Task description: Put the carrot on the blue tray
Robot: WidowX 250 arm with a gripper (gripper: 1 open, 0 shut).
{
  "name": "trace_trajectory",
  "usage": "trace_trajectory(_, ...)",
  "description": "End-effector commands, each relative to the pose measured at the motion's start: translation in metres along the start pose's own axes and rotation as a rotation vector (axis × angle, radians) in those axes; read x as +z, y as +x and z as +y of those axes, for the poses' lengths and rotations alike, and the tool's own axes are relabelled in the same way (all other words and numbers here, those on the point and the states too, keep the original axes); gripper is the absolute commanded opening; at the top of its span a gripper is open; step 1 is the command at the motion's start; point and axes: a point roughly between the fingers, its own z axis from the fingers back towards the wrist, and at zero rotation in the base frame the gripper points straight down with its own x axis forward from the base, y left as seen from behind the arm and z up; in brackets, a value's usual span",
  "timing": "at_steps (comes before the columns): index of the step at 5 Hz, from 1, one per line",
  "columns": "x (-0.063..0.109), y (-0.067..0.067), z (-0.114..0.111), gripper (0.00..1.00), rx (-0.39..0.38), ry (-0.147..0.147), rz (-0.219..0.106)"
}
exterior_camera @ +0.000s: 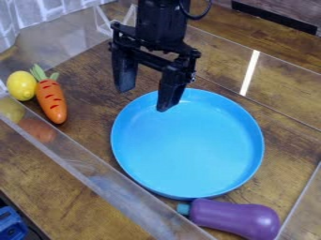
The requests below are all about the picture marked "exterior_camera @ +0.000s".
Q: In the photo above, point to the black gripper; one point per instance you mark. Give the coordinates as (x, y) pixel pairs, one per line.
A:
(160, 30)

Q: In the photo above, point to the orange toy carrot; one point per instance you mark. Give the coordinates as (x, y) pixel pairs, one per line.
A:
(50, 95)

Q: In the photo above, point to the round blue tray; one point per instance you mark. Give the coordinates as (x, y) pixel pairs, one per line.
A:
(197, 151)

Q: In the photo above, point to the yellow toy lemon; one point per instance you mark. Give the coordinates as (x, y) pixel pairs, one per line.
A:
(22, 85)

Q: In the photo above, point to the white mesh curtain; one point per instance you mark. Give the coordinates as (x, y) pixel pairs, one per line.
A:
(24, 13)

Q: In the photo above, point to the purple toy eggplant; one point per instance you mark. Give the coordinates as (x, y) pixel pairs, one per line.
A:
(253, 221)

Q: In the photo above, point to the blue device corner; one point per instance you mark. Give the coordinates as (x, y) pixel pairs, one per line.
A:
(14, 228)

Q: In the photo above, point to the clear acrylic barrier wall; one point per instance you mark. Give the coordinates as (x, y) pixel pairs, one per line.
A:
(66, 183)

